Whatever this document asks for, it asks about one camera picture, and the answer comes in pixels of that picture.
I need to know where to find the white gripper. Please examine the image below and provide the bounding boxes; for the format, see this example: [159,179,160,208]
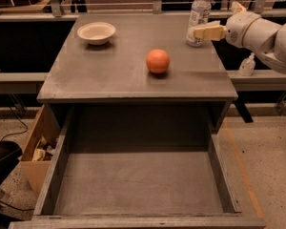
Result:
[194,1,261,48]

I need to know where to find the clear plastic water bottle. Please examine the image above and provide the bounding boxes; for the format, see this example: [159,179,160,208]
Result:
[186,0,212,47]

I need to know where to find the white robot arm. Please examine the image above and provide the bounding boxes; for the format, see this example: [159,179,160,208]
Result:
[188,2,286,74]

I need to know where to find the small sanitizer pump bottle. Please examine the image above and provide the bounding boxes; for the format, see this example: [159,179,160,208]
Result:
[238,52,255,76]

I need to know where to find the open grey top drawer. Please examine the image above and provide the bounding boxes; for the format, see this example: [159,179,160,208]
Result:
[9,103,265,229]

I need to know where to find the orange ball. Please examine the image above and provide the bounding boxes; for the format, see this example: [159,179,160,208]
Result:
[146,49,170,73]

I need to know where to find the white paper bowl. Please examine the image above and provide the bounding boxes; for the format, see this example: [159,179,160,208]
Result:
[77,22,116,46]

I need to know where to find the grey cabinet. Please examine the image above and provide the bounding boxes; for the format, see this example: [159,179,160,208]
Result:
[37,13,237,130]

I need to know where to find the cardboard box with scraps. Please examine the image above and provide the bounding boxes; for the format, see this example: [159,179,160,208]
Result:
[21,105,60,194]

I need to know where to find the black chair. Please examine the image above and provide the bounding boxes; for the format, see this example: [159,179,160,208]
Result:
[0,140,23,185]

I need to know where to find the grey bench rail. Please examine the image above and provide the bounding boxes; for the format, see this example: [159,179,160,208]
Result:
[0,70,286,94]

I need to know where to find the black floor cable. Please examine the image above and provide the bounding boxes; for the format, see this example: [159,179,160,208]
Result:
[0,105,30,142]

